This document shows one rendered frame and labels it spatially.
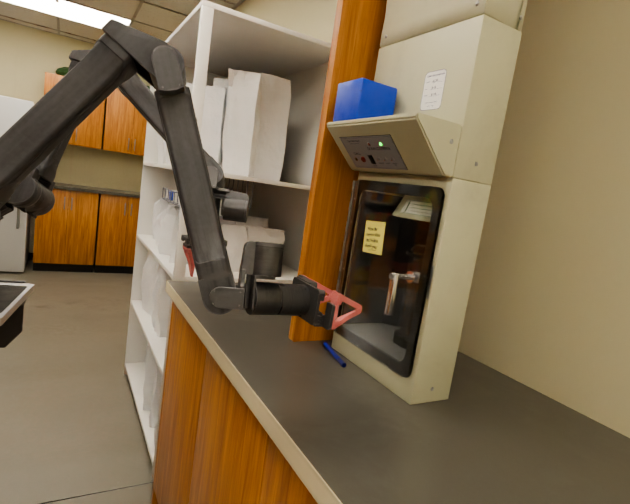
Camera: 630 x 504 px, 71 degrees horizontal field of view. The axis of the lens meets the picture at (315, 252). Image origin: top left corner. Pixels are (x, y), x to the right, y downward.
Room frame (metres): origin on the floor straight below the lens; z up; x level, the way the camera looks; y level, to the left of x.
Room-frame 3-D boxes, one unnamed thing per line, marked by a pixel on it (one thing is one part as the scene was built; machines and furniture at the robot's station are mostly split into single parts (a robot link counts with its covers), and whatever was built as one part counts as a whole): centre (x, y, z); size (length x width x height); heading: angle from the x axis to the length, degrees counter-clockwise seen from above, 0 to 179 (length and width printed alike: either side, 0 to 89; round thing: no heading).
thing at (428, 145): (0.98, -0.11, 1.46); 0.32 x 0.11 x 0.10; 30
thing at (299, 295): (0.79, 0.03, 1.15); 0.10 x 0.07 x 0.07; 30
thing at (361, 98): (1.06, -0.06, 1.56); 0.10 x 0.10 x 0.09; 30
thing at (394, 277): (0.90, -0.18, 1.17); 0.05 x 0.03 x 0.10; 120
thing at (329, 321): (0.79, -0.05, 1.14); 0.09 x 0.07 x 0.07; 120
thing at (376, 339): (1.00, -0.15, 1.19); 0.30 x 0.01 x 0.40; 30
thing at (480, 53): (1.07, -0.27, 1.33); 0.32 x 0.25 x 0.77; 30
